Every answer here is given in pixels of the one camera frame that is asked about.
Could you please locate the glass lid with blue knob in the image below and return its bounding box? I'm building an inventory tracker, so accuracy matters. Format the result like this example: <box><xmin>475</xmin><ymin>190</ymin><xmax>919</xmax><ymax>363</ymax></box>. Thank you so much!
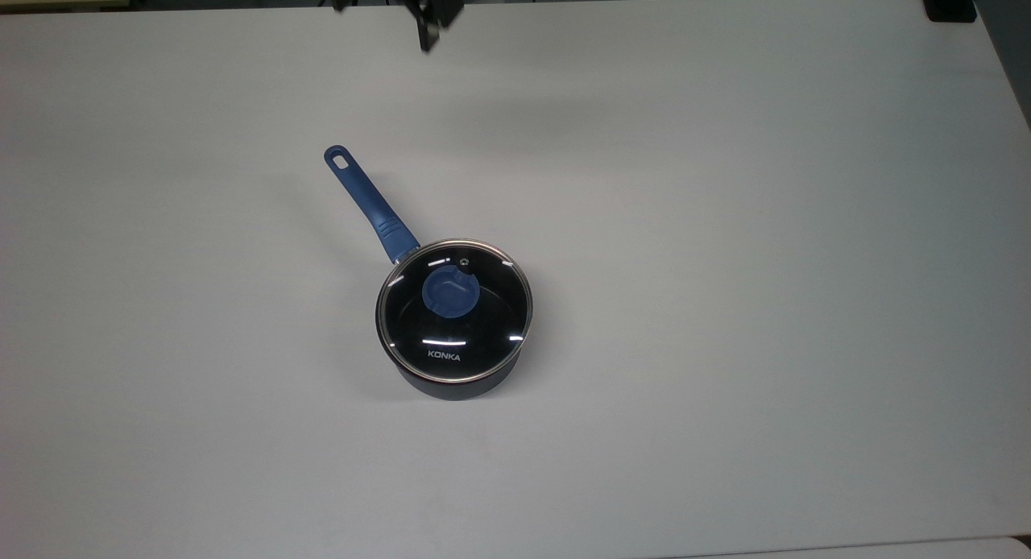
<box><xmin>375</xmin><ymin>238</ymin><xmax>534</xmax><ymax>383</ymax></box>

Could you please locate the dark saucepan with blue handle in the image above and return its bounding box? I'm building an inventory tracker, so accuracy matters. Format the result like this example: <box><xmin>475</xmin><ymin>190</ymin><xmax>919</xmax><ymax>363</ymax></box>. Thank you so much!
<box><xmin>323</xmin><ymin>144</ymin><xmax>534</xmax><ymax>402</ymax></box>

